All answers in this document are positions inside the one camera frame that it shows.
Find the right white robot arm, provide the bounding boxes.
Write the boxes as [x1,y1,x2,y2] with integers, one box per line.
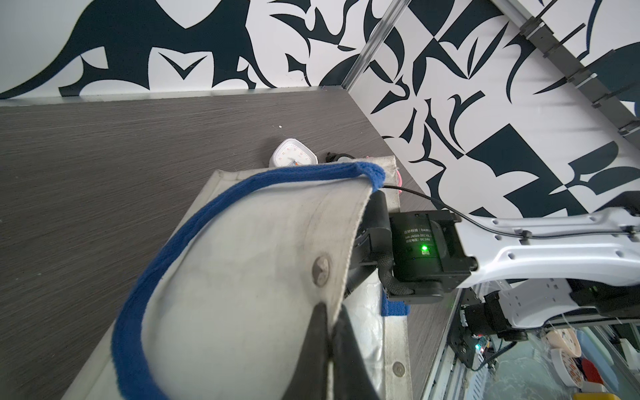
[346,192,639,341]

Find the white square alarm clock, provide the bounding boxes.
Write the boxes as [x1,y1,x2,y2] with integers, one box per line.
[269,138,318,168]

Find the white canvas bag blue handles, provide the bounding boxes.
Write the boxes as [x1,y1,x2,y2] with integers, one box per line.
[65,156,397,399]

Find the pink alarm clock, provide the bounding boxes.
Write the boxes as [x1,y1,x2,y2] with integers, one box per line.
[395,168,403,188]

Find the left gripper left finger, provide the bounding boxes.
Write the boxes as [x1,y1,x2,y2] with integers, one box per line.
[282,303,330,399]

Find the black round alarm clock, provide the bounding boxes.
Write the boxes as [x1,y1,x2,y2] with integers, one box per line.
[325,153,354,163]

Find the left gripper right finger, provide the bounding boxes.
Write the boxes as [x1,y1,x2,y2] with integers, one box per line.
[331,306,379,400]

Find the grey wall hook rail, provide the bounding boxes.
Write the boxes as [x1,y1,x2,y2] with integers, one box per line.
[520,1,639,145]

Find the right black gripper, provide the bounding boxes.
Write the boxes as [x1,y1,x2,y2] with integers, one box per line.
[344,191,393,295]

